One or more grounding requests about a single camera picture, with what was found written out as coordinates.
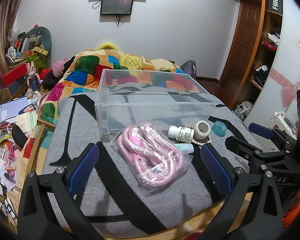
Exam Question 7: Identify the pile of papers and books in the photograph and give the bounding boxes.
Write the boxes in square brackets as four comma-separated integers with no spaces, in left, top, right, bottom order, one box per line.
[0,90,39,220]

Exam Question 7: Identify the red flat box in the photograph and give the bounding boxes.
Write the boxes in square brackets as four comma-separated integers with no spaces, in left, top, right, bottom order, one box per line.
[2,63,28,86]

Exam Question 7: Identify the beige tape roll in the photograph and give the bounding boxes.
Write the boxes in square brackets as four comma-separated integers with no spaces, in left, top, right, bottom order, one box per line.
[193,120,212,140]

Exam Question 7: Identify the white medicine bottle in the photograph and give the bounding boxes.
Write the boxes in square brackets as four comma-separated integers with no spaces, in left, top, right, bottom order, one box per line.
[168,126,195,143]

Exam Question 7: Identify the black printed box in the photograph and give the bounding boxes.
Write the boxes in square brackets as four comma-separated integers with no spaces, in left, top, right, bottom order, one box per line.
[267,0,283,15]

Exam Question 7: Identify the beige twine string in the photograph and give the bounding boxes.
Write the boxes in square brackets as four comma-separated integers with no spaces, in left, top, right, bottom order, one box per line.
[185,125,213,146]

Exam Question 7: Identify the pink rope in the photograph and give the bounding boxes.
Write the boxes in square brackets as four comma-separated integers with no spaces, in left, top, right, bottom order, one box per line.
[111,122,193,197]

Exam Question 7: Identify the grey black patterned blanket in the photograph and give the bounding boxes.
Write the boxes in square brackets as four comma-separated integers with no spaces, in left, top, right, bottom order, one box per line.
[41,86,263,234]

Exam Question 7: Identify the white bag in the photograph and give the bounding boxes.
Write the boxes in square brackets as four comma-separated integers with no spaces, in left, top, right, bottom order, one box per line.
[234,101,253,121]

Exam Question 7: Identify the wooden shelf unit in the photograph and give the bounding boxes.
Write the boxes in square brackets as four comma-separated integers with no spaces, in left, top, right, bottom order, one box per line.
[249,0,285,92]

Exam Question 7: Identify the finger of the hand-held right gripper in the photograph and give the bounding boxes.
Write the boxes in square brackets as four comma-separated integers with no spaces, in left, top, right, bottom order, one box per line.
[224,135,299,167]
[248,123,297,145]

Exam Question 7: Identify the blue bottle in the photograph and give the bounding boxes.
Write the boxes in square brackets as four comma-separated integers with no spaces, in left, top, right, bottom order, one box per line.
[30,76,41,91]

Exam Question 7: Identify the wooden frame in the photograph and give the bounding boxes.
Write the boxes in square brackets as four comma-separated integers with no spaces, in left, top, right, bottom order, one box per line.
[27,119,57,176]

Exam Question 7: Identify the grey plush toy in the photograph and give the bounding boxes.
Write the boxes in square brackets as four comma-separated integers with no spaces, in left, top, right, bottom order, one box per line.
[26,26,53,53]

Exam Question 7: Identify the clear plastic storage box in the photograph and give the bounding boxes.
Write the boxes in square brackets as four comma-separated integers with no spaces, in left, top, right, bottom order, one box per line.
[94,69,220,137]

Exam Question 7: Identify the pink bunny plush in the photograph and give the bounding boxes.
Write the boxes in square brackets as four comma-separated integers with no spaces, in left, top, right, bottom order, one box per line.
[26,61,38,81]

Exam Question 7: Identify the small black wall screen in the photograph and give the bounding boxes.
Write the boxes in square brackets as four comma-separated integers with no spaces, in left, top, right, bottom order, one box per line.
[100,0,134,16]

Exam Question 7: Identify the blue paper folder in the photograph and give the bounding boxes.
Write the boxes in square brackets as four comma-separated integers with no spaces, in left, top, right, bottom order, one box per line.
[0,97,28,128]

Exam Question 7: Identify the white wardrobe door pink hearts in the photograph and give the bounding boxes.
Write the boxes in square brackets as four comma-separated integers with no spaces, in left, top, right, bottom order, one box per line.
[242,0,300,133]

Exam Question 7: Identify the yellow pillow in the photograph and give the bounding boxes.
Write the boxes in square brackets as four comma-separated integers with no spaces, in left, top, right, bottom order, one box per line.
[96,43,120,53]

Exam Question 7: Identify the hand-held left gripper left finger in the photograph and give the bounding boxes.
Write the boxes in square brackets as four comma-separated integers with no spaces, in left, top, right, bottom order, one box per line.
[17,143,100,240]

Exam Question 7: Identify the teal tape roll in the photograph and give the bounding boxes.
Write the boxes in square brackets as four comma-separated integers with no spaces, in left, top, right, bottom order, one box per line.
[212,121,228,137]

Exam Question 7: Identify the pink knit hat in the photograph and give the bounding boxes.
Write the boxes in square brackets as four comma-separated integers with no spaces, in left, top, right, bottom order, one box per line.
[52,58,69,77]

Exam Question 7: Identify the dark backpack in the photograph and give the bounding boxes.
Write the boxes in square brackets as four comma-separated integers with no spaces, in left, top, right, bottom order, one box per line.
[179,60,197,79]

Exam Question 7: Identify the dark clothes pile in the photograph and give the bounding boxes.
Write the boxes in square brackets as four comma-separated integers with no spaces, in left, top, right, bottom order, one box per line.
[41,68,64,91]

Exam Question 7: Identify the colourful patchwork blanket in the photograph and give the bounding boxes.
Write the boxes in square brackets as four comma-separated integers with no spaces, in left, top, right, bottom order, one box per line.
[16,49,200,175]

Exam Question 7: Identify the brown wooden door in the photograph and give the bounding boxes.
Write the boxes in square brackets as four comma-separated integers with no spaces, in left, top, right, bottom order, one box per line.
[219,0,266,108]

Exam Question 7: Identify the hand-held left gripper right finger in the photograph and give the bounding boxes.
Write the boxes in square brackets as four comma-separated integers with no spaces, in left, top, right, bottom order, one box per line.
[200,143,283,240]

